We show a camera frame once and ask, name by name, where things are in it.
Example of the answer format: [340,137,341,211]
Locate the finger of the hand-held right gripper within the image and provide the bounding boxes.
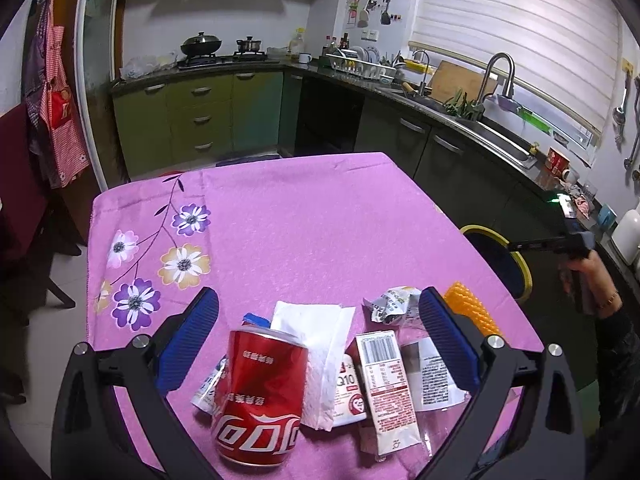
[507,237,567,254]

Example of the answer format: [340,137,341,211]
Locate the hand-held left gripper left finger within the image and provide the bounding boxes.
[50,286,221,480]

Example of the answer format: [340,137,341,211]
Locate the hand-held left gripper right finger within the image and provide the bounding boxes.
[418,286,588,480]

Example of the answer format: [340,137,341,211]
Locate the clear plastic bottle white label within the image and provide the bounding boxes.
[397,322,473,456]

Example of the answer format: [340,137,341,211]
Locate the orange ridged plastic piece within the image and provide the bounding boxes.
[444,282,502,337]

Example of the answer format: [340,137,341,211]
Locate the yellow-rimmed trash bin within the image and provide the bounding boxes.
[459,224,532,304]

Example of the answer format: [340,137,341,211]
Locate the silver snack wrapper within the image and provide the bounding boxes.
[361,285,426,329]

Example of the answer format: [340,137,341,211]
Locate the red and white drink carton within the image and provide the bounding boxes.
[356,331,425,457]

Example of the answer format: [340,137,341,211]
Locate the red soda can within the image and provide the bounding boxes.
[210,327,309,465]

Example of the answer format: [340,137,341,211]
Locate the white supplement bottle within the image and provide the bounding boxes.
[331,337,369,428]

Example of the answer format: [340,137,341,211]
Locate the white paper napkin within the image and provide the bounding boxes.
[270,301,357,432]

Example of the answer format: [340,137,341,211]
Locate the person's right forearm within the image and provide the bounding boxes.
[592,304,640,443]

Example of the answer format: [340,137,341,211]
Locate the person's right hand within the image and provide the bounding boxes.
[559,249,624,317]

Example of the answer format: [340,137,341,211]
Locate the white kettle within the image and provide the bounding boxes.
[612,208,640,267]

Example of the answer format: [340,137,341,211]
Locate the red mug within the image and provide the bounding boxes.
[546,147,571,177]

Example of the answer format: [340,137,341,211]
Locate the steel sink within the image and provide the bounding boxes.
[385,85,539,169]

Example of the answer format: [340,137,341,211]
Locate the pink floral tablecloth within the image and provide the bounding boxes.
[86,151,546,480]

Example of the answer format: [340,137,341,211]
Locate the green vegetables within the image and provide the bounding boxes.
[442,90,486,121]

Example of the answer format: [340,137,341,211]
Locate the wooden cutting board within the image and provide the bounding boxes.
[429,60,499,104]

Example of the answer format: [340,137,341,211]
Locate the tall steel faucet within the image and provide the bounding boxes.
[475,52,517,107]

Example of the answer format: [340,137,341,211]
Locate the dark base cabinets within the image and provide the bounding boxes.
[295,77,640,281]

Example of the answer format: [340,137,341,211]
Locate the small steel faucet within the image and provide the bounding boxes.
[411,50,432,97]

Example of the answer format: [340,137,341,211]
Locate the white window blind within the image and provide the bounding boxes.
[409,0,624,137]

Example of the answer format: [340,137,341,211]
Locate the dark red chair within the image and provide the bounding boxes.
[0,102,84,311]

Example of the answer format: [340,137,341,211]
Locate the green base cabinets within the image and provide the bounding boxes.
[111,71,302,182]

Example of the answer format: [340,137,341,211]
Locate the dish rack with dishes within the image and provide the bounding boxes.
[320,46,402,82]

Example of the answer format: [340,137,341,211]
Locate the red checked apron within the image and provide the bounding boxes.
[22,0,92,189]

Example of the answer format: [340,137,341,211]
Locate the gas stove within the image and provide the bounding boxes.
[177,51,281,69]

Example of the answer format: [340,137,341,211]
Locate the sliding glass door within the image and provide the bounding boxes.
[75,0,127,192]

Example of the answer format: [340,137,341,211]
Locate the black wok with lid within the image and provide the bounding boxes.
[180,31,222,59]

